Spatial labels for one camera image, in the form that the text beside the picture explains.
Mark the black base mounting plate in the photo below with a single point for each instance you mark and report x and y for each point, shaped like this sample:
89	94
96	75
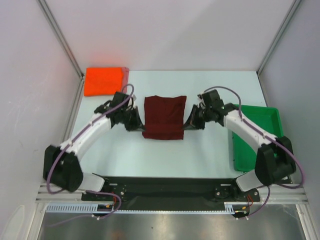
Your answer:
145	193

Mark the folded orange t shirt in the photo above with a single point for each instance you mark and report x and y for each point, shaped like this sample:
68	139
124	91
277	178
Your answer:
100	81

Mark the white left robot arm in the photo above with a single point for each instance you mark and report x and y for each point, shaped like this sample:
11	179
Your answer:
62	163

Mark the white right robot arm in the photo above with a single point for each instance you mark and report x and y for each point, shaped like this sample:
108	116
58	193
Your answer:
274	157

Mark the folded pink t shirt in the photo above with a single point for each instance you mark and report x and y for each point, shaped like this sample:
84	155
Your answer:
125	78

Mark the dark red t shirt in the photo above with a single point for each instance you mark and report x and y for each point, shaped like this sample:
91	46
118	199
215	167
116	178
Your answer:
164	117

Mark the left rear aluminium post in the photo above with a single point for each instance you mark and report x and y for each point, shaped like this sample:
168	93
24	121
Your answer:
55	27

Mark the right rear aluminium post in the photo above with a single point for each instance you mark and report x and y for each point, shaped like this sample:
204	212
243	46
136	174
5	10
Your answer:
279	34

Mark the aluminium post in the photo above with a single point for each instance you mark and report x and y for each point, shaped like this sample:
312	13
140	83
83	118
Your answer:
55	27
279	34

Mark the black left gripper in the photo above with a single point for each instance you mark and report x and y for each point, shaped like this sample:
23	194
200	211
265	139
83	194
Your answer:
137	124

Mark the green plastic tray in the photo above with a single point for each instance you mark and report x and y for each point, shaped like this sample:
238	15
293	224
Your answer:
251	127

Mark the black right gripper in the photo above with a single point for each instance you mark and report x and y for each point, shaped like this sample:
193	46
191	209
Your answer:
196	116

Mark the white slotted cable duct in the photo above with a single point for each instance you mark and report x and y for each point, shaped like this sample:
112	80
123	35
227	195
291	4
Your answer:
102	209

